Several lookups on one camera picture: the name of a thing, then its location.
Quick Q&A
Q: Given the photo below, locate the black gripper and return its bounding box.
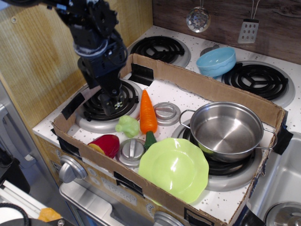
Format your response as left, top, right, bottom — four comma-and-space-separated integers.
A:
77, 35, 127, 116

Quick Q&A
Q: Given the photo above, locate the light green toy broccoli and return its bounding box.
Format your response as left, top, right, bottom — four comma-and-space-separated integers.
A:
115, 115, 140, 138

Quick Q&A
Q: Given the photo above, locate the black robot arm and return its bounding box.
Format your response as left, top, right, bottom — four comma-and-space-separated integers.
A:
7, 0, 128, 116

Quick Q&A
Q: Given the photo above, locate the black front left burner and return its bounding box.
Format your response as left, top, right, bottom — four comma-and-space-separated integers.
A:
76, 79, 143, 134

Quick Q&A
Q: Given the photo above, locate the black burner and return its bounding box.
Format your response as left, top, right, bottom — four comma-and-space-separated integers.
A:
76, 79, 143, 134
221, 61, 295, 108
128, 36, 191, 68
171, 119, 263, 192

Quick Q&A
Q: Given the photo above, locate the orange toy carrot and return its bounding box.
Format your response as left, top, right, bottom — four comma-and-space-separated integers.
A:
140, 90, 158, 151

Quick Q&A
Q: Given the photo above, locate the silver stove knob front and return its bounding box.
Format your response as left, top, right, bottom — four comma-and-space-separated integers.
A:
116, 138, 145, 169

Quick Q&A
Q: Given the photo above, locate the silver stove knob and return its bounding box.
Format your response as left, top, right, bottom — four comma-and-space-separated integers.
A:
116, 138, 145, 169
154, 102, 181, 126

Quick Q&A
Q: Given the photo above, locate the silver stove knob centre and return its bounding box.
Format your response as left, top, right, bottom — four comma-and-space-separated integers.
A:
154, 102, 181, 126

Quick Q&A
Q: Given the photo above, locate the black back left burner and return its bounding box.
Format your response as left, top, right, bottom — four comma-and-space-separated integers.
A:
128, 36, 191, 68

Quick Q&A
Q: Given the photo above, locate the silver oven knob left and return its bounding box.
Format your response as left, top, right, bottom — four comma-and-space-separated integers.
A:
59, 155, 87, 183

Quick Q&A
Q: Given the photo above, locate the silver oven knob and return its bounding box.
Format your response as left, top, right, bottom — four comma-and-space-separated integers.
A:
59, 155, 87, 183
153, 211, 183, 226

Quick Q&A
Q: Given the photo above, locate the light green plastic plate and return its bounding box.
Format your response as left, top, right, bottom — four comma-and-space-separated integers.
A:
138, 138, 209, 204

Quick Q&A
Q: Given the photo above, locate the light blue plastic bowl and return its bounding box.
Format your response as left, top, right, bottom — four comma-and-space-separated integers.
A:
196, 47, 236, 77

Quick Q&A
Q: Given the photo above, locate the hanging metal strainer spoon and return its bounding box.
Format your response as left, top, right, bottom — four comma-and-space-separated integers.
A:
186, 0, 211, 33

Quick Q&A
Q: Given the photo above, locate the stainless steel pot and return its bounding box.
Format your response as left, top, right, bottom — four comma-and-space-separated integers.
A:
187, 101, 266, 162

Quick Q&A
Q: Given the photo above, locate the orange object bottom left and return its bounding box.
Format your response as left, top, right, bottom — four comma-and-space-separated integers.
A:
38, 208, 62, 222

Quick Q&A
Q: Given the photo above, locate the silver oven knob right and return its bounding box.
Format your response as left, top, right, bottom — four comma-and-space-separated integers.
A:
153, 211, 183, 226

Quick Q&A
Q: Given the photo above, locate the black front right burner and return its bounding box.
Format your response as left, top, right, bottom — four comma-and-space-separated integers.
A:
171, 119, 263, 192

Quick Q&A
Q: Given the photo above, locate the hanging metal spatula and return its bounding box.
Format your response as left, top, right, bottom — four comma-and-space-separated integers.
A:
238, 0, 260, 44

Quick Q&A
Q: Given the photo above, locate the black back right burner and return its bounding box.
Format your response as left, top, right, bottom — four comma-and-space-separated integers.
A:
221, 61, 295, 108

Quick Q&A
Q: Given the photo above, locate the silver toy sink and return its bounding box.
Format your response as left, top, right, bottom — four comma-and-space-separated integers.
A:
247, 132, 301, 226

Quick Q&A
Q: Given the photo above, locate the silver oven door handle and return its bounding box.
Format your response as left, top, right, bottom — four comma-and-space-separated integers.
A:
60, 182, 122, 226

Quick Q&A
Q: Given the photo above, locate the black cable bottom left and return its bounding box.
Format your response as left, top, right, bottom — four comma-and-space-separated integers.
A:
0, 202, 30, 226

